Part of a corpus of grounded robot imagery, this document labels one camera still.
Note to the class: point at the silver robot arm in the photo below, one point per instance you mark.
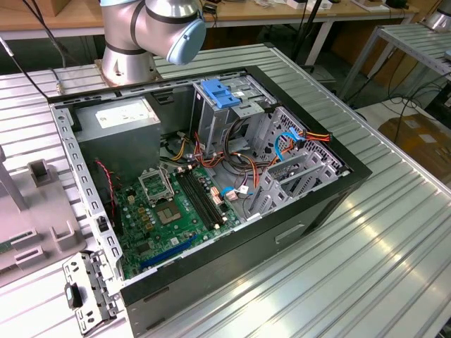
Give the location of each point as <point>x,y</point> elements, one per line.
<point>158,21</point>

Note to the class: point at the grey metal disk bay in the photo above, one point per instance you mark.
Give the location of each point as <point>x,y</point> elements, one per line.
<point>299,162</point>

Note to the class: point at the RAM slot with white clips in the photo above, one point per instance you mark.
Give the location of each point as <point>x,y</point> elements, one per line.
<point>208,193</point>
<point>199,198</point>

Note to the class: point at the grey metal drive cage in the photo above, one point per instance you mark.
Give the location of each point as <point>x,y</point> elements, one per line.
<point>211,123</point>

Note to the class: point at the green motherboard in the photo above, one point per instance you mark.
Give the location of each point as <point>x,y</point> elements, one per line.
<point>195,220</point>

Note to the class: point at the metal locking lever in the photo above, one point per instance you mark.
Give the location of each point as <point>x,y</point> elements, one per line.
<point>165,175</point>

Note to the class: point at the CPU socket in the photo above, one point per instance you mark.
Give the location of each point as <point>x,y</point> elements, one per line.
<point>169,213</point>

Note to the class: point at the blue plastic drive latch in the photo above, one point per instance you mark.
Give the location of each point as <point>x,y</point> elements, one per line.
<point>220,93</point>

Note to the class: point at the black open PC case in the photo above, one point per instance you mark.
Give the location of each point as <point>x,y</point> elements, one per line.
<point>229,260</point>

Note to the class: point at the blue expansion slot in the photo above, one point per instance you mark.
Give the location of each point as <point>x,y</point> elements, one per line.
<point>169,251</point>

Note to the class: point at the grey power supply unit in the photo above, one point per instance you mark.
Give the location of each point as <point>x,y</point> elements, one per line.
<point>116,141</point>

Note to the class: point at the black case fan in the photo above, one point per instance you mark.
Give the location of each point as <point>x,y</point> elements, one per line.
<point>104,197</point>

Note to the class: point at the metal expansion slot retainer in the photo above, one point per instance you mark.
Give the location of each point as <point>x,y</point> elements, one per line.
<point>92,278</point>

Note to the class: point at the grey parts rack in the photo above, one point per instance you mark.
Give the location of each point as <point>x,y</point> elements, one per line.
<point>46,214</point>

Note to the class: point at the large cardboard box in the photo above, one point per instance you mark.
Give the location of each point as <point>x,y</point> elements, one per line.
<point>419,141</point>

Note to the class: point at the metal slat side table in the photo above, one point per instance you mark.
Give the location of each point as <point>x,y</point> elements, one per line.
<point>408,38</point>

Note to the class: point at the green RAM stick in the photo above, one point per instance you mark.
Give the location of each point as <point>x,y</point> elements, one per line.
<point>5,245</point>

